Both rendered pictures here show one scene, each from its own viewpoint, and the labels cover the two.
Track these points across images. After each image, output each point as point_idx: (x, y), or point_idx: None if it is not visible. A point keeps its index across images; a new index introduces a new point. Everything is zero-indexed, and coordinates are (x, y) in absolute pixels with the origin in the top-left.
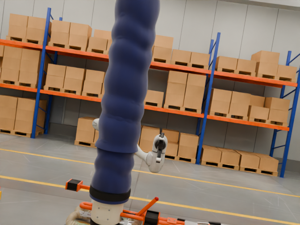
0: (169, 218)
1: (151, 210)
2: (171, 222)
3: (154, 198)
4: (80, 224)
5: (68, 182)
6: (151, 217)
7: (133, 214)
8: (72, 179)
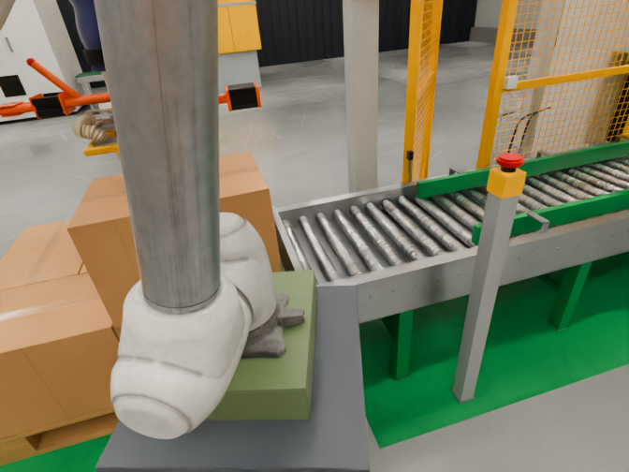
0: (15, 102)
1: (48, 97)
2: (16, 101)
3: (36, 62)
4: (276, 275)
5: (249, 82)
6: (54, 95)
7: (89, 95)
8: (254, 86)
